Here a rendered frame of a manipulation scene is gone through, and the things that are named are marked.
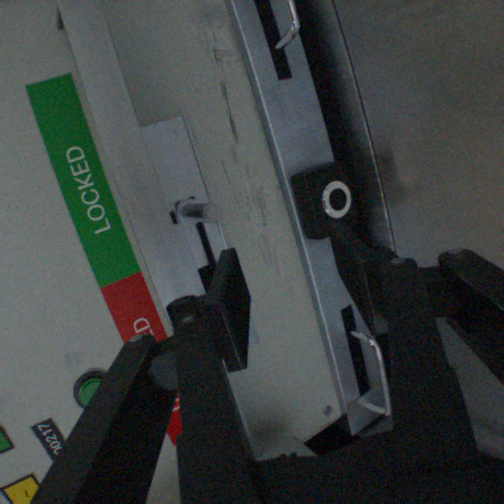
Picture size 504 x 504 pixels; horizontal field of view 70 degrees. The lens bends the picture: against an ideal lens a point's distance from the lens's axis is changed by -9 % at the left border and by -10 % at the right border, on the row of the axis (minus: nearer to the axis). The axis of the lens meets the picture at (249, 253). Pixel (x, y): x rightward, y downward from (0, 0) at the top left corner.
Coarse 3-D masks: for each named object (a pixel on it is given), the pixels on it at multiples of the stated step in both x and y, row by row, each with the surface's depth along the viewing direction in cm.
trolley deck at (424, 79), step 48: (336, 0) 31; (384, 0) 27; (432, 0) 24; (480, 0) 21; (384, 48) 29; (432, 48) 25; (480, 48) 22; (384, 96) 31; (432, 96) 27; (480, 96) 24; (384, 144) 33; (432, 144) 29; (480, 144) 25; (384, 192) 36; (432, 192) 31; (480, 192) 27; (432, 240) 33; (480, 240) 28; (480, 384) 33
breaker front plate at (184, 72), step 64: (0, 0) 23; (128, 0) 28; (192, 0) 30; (0, 64) 24; (64, 64) 26; (128, 64) 28; (192, 64) 31; (0, 128) 25; (192, 128) 31; (256, 128) 34; (0, 192) 25; (192, 192) 32; (256, 192) 35; (0, 256) 26; (64, 256) 28; (192, 256) 32; (256, 256) 35; (0, 320) 26; (64, 320) 28; (256, 320) 36; (0, 384) 27; (64, 384) 29; (256, 384) 37; (320, 384) 41
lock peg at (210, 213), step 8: (184, 200) 31; (192, 200) 32; (176, 208) 31; (184, 208) 31; (192, 208) 29; (200, 208) 28; (208, 208) 27; (216, 208) 27; (176, 216) 31; (184, 216) 31; (192, 216) 29; (200, 216) 28; (208, 216) 27; (216, 216) 27; (184, 224) 32; (192, 224) 32
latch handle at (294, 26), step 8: (288, 0) 29; (288, 8) 29; (288, 16) 29; (296, 16) 29; (296, 24) 29; (288, 32) 30; (296, 32) 30; (280, 40) 31; (288, 40) 31; (272, 48) 33; (280, 48) 32
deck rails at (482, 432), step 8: (472, 424) 35; (480, 424) 34; (480, 432) 34; (488, 432) 34; (496, 432) 33; (480, 440) 35; (488, 440) 34; (496, 440) 33; (480, 448) 35; (488, 448) 34; (496, 448) 33; (496, 456) 33
